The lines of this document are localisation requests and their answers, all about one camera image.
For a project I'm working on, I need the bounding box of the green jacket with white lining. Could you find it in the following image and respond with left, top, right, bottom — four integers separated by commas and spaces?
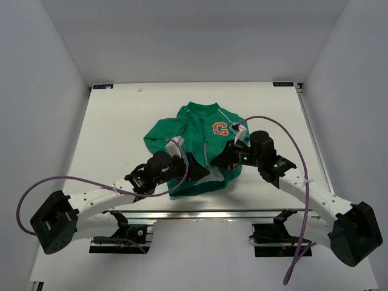
144, 102, 243, 197

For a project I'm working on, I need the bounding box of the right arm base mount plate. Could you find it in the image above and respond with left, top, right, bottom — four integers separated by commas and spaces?
246, 209, 303, 258

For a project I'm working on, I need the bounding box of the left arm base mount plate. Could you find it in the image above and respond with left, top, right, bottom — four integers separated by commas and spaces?
89, 210, 154, 255

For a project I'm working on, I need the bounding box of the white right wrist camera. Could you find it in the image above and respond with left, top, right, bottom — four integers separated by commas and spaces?
230, 122, 249, 146

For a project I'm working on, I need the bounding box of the blue label sticker left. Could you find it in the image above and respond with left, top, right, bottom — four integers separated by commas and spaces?
92, 84, 113, 90

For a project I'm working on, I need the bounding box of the blue label sticker right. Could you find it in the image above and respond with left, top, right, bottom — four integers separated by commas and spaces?
272, 81, 294, 87

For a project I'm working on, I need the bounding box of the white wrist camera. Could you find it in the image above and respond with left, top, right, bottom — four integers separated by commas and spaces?
166, 136, 184, 158
230, 122, 249, 146

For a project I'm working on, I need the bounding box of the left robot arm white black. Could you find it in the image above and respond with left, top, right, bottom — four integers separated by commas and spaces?
30, 152, 210, 255

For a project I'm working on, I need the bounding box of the aluminium table front rail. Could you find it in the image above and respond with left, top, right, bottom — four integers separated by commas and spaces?
87, 209, 289, 221

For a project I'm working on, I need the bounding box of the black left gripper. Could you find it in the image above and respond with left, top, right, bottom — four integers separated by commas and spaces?
153, 152, 209, 186

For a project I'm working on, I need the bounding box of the blue label sticker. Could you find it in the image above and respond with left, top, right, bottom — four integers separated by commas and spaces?
272, 81, 294, 87
92, 84, 113, 90

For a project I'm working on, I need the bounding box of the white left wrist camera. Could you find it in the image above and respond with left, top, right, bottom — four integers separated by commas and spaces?
166, 136, 184, 158

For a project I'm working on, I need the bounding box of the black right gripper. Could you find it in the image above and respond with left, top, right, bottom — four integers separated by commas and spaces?
210, 139, 263, 171

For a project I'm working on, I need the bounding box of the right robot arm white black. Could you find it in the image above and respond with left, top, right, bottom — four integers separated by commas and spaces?
211, 131, 383, 267

